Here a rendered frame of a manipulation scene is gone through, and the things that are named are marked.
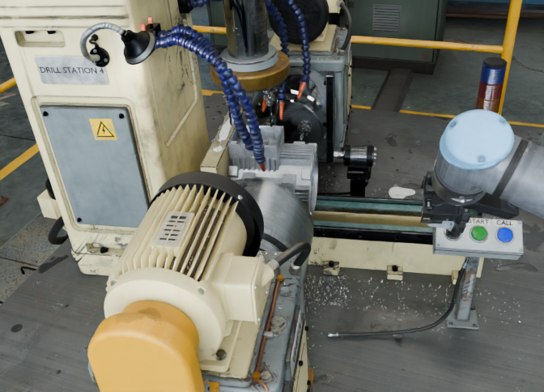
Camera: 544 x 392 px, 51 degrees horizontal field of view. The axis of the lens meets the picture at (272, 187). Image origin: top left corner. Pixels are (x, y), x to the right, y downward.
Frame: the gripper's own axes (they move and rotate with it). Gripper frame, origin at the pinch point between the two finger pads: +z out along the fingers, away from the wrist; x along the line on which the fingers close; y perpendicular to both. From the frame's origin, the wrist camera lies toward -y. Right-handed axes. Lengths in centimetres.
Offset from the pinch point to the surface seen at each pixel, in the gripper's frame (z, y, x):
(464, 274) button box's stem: 16.5, -4.6, 5.9
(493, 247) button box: 5.8, -8.5, 2.6
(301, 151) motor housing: 15.3, 33.5, -21.5
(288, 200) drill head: -0.9, 32.8, -2.2
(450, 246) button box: 5.9, -0.2, 3.0
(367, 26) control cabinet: 244, 26, -239
